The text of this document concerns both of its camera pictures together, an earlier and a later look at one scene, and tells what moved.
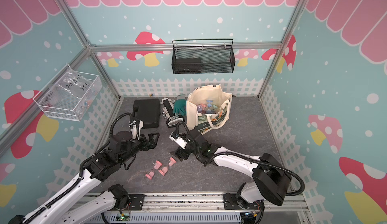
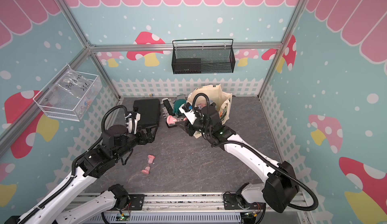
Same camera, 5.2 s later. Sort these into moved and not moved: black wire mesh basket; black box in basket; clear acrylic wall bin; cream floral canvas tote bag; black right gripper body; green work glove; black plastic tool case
Moved: black right gripper body
Not moved: black box in basket; clear acrylic wall bin; cream floral canvas tote bag; black plastic tool case; black wire mesh basket; green work glove
